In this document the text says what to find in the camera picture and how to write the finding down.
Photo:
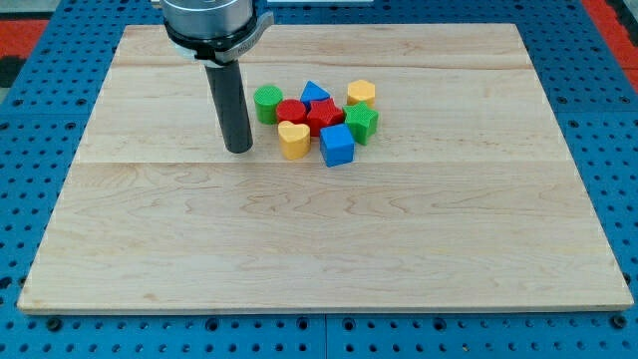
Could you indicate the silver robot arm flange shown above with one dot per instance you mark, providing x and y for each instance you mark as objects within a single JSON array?
[{"x": 214, "y": 32}]

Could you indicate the blue cube block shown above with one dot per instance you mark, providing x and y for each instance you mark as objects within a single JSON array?
[{"x": 337, "y": 145}]

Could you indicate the yellow heart block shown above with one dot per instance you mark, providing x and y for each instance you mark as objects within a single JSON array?
[{"x": 294, "y": 140}]

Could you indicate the red star block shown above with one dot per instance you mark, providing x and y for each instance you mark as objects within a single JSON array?
[{"x": 323, "y": 114}]

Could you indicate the green star block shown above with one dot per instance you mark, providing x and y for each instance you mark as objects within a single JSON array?
[{"x": 362, "y": 122}]

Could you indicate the red cylinder block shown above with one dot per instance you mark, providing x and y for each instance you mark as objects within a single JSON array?
[{"x": 291, "y": 110}]

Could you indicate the blue triangle block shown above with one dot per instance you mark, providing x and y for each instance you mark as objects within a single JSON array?
[{"x": 312, "y": 92}]

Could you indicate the yellow hexagon block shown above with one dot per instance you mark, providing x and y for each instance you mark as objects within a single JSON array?
[{"x": 361, "y": 91}]

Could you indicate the green cylinder block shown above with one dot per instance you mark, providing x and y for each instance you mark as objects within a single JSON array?
[{"x": 266, "y": 99}]

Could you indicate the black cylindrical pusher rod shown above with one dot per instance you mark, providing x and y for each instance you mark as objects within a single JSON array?
[{"x": 229, "y": 100}]

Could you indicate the light wooden board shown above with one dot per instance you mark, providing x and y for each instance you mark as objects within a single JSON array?
[{"x": 465, "y": 200}]

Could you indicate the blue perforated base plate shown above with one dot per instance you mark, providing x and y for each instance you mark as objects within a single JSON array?
[{"x": 43, "y": 116}]

